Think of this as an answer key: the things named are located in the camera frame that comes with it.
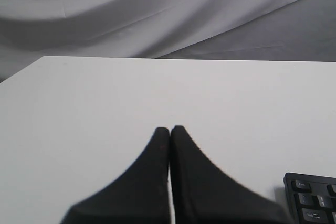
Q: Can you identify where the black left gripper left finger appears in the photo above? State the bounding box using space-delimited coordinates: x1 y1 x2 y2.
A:
62 127 170 223

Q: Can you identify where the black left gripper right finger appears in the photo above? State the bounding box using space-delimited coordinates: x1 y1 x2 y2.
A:
170 126 293 223

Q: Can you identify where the black acer keyboard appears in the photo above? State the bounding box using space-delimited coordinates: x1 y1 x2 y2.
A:
283 173 335 224

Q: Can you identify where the grey backdrop cloth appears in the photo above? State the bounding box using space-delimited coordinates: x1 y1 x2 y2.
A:
1 0 335 80

